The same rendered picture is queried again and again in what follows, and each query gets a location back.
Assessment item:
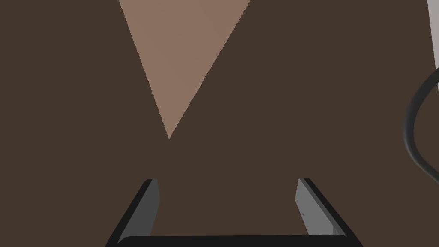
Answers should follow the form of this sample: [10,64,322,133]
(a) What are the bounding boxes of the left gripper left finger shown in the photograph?
[107,178,161,245]

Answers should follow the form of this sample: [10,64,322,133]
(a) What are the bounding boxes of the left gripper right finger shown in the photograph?
[295,178,354,239]

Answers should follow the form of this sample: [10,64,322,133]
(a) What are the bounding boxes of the dark brown door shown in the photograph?
[0,0,439,247]

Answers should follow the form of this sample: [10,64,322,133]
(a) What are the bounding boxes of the black curved bar handle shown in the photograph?
[403,67,439,185]

